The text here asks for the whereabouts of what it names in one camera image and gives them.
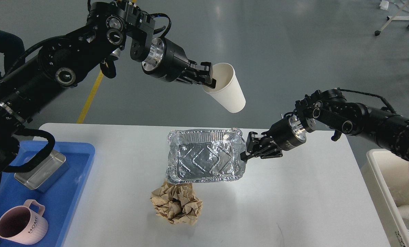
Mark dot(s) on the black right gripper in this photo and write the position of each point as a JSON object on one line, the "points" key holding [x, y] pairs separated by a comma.
{"points": [[284, 135]]}

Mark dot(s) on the white wheeled cart frame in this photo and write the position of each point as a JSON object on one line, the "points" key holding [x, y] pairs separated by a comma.
{"points": [[401, 17]]}

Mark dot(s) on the seated person in black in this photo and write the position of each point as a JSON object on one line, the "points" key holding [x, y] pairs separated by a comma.
{"points": [[2, 51]]}

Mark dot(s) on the brown paper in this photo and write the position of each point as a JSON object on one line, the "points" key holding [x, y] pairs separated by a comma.
{"points": [[177, 203]]}

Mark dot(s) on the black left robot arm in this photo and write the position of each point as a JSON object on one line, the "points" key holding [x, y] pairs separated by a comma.
{"points": [[49, 67]]}

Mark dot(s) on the aluminium foil tray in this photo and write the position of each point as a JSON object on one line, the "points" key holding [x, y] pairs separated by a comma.
{"points": [[205, 156]]}

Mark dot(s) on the blue plastic tray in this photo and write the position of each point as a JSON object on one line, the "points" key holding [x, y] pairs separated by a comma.
{"points": [[61, 198]]}

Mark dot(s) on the white paper cup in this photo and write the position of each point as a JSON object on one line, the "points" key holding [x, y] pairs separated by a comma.
{"points": [[227, 91]]}

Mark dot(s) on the stainless steel rectangular container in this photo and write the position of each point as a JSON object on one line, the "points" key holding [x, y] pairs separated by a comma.
{"points": [[42, 177]]}

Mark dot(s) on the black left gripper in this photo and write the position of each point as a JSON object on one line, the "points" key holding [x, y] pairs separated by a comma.
{"points": [[168, 62]]}

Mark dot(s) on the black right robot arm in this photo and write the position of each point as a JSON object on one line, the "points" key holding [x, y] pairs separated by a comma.
{"points": [[382, 126]]}

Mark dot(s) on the beige plastic bin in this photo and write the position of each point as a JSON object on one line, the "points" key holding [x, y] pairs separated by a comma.
{"points": [[387, 179]]}

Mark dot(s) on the pink ribbed mug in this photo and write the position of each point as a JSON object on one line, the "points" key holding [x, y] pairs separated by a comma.
{"points": [[24, 224]]}

